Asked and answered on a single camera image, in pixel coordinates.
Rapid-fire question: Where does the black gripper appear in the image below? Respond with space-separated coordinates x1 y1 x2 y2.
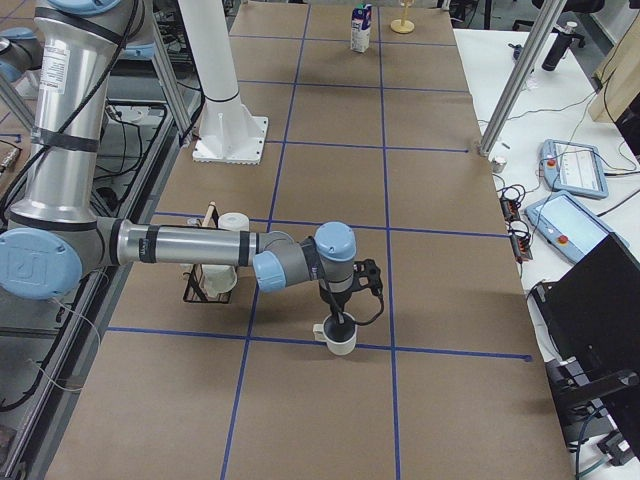
319 283 352 342

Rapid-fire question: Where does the white mug grey inside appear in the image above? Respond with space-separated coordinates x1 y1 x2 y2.
313 312 357 356

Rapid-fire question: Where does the blue white milk carton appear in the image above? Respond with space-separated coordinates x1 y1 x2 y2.
350 3 372 53

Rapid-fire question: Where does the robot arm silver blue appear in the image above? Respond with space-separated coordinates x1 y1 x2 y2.
1 27 43 83
1 1 357 355

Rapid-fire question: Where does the wooden cup tree stand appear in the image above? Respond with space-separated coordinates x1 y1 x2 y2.
390 0 415 34

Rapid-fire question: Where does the white mug on rack left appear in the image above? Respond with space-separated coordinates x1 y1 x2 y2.
201 265 237 298

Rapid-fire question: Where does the white mug on rack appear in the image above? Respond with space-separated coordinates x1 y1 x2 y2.
218 212 250 232
201 265 237 298

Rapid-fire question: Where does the white mug on rack right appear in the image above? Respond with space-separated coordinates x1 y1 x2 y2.
218 212 250 232

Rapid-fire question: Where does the black power strip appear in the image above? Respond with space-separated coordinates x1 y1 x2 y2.
500 197 533 264

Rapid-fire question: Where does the small metal cylinder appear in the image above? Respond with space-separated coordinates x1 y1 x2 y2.
491 156 507 174

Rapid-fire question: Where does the teach pendant near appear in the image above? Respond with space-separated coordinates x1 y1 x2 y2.
524 191 632 264

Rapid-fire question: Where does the teach pendant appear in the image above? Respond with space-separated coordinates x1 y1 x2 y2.
539 139 609 199
524 191 632 264

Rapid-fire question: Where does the black laptop monitor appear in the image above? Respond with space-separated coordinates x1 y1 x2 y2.
532 233 639 378

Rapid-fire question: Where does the teach pendant far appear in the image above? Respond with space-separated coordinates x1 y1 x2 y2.
539 139 609 199

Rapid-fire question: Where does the black bottle on desk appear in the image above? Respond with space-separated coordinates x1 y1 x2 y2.
541 21 578 71

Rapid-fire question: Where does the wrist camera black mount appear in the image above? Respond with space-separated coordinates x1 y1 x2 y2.
351 259 383 298

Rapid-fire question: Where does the black wire mug rack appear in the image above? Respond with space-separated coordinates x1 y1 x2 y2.
183 201 242 304

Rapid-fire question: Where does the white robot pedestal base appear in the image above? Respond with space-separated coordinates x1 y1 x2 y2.
180 1 269 165

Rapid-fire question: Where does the aluminium frame post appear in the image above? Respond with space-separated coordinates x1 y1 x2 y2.
478 0 567 157

